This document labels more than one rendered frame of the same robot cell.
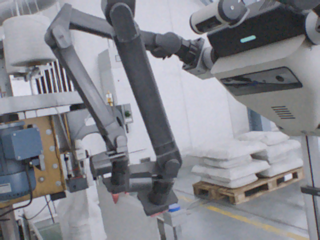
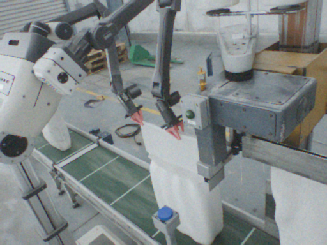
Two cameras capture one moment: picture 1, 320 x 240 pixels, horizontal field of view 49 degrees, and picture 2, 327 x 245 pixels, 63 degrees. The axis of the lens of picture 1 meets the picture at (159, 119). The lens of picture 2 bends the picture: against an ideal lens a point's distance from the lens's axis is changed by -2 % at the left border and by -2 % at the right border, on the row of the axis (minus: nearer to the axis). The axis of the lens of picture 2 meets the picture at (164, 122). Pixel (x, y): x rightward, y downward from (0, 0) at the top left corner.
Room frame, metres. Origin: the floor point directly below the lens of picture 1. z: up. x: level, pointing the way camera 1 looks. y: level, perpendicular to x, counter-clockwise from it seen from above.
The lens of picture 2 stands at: (2.28, -0.12, 1.66)
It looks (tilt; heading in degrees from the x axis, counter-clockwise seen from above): 28 degrees down; 167
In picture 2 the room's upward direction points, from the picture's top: 10 degrees counter-clockwise
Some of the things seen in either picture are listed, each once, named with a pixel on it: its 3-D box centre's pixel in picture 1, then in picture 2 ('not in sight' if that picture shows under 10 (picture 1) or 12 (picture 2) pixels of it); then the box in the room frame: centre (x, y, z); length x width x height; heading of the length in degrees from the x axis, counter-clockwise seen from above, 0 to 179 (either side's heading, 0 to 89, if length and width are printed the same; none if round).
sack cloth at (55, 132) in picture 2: not in sight; (45, 110); (-0.31, -0.62, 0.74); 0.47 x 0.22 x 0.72; 25
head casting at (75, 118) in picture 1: (88, 135); (253, 119); (1.61, 0.33, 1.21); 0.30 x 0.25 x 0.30; 27
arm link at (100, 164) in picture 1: (107, 155); (167, 95); (1.14, 0.19, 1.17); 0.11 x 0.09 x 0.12; 118
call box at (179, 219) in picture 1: (174, 215); (166, 219); (1.51, 0.00, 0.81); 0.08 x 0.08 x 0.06; 27
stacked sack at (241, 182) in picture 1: (227, 177); not in sight; (4.29, -0.71, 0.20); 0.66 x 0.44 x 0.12; 27
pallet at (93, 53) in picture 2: not in sight; (95, 51); (-4.48, 0.14, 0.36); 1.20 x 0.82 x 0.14; 113
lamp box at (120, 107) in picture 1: (124, 114); (195, 111); (1.58, 0.15, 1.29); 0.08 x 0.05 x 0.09; 27
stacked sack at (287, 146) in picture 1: (272, 148); not in sight; (4.44, -1.37, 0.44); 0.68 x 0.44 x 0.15; 117
